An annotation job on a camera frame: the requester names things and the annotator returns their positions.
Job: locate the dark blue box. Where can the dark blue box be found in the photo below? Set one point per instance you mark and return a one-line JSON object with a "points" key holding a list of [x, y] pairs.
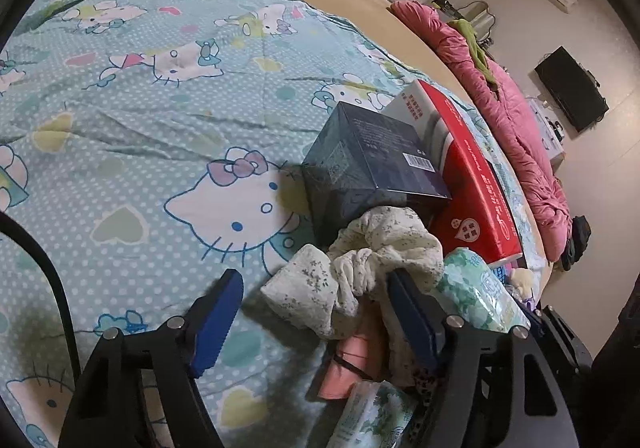
{"points": [[370, 152]]}

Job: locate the black bag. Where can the black bag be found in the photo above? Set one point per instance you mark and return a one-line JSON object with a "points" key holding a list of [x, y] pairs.
{"points": [[577, 238]]}

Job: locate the red tissue pack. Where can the red tissue pack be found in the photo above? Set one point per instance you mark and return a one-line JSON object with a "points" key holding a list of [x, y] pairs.
{"points": [[475, 188]]}

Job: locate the black monitor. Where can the black monitor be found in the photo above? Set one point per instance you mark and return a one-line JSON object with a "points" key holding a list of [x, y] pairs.
{"points": [[570, 87]]}

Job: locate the leopard print scrunchie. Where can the leopard print scrunchie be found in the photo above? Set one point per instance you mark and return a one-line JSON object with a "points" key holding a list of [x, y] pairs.
{"points": [[425, 383]]}

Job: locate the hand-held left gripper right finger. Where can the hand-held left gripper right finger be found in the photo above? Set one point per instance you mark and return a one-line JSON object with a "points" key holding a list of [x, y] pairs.
{"points": [[410, 313]]}

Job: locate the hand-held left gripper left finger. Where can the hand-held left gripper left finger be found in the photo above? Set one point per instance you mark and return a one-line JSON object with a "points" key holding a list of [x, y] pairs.
{"points": [[217, 328]]}

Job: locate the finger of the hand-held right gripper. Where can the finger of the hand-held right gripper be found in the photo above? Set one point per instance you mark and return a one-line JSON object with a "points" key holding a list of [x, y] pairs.
{"points": [[560, 338]]}

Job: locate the pink quilt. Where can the pink quilt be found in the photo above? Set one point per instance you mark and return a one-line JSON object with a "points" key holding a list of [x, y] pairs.
{"points": [[520, 127]]}

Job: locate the cartoon cat printed blanket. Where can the cartoon cat printed blanket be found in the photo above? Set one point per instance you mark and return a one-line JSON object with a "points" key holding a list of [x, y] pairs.
{"points": [[125, 152]]}

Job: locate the green patterned tissue packet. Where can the green patterned tissue packet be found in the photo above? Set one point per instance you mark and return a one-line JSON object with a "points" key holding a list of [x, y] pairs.
{"points": [[370, 413], [475, 293]]}

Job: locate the green cloth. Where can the green cloth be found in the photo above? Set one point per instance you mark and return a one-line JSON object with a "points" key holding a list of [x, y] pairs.
{"points": [[475, 47]]}

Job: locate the cream plush bear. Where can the cream plush bear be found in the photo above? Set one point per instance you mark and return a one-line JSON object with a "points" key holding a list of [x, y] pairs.
{"points": [[520, 280]]}

